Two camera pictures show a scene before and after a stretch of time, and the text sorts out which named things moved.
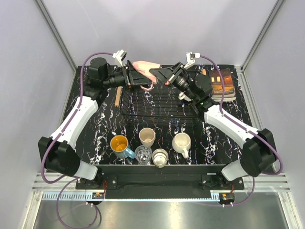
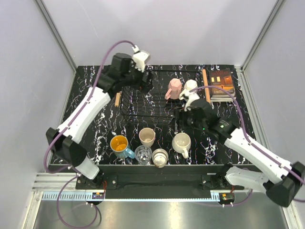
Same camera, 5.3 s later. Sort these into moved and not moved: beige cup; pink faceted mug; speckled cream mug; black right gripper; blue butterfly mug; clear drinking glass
Moved: black right gripper; pink faceted mug
Not moved: clear drinking glass; blue butterfly mug; beige cup; speckled cream mug
